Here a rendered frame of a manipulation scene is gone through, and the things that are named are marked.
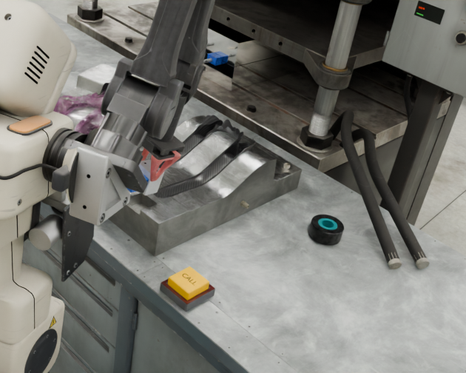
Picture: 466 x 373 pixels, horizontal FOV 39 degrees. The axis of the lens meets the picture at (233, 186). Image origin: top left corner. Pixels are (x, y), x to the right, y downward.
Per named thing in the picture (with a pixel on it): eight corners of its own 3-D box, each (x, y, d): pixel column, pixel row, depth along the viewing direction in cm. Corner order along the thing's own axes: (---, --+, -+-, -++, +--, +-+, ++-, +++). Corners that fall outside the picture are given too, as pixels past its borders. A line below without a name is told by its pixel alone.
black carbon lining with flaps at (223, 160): (160, 208, 144) (165, 172, 139) (116, 175, 152) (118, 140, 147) (263, 165, 167) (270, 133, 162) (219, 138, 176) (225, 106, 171)
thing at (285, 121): (316, 176, 196) (322, 155, 192) (66, 28, 264) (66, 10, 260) (445, 114, 252) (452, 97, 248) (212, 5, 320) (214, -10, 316)
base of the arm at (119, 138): (58, 145, 94) (132, 171, 92) (83, 99, 97) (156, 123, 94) (77, 169, 102) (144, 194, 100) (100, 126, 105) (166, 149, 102)
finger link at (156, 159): (150, 165, 141) (163, 128, 136) (171, 183, 138) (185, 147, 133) (126, 170, 136) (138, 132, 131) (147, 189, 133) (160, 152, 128)
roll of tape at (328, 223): (320, 221, 162) (324, 210, 161) (347, 237, 158) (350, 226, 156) (302, 232, 157) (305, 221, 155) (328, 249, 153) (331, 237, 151)
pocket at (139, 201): (140, 224, 141) (141, 210, 139) (124, 212, 143) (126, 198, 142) (156, 217, 144) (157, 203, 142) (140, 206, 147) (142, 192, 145)
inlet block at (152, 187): (109, 204, 130) (116, 182, 128) (95, 189, 133) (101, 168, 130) (157, 192, 140) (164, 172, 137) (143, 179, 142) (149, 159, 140)
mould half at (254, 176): (154, 257, 141) (160, 206, 133) (83, 199, 154) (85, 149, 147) (297, 188, 174) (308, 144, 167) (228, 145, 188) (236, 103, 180)
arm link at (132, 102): (101, 118, 97) (134, 132, 97) (131, 63, 100) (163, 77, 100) (106, 141, 106) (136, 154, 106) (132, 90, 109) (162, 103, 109)
